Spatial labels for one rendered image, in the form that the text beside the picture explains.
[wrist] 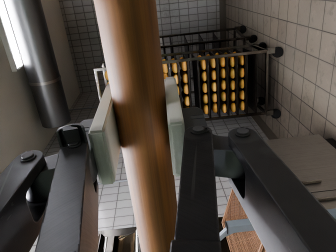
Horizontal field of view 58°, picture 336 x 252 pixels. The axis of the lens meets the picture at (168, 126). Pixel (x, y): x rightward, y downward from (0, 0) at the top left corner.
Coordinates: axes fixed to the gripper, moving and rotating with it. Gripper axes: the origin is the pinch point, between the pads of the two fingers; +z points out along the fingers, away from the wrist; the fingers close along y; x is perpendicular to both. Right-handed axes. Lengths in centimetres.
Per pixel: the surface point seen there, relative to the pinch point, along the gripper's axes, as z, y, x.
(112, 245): 138, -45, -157
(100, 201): 189, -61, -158
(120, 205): 181, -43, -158
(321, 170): 126, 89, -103
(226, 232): 85, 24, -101
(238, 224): 86, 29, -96
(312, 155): 143, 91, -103
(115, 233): 149, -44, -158
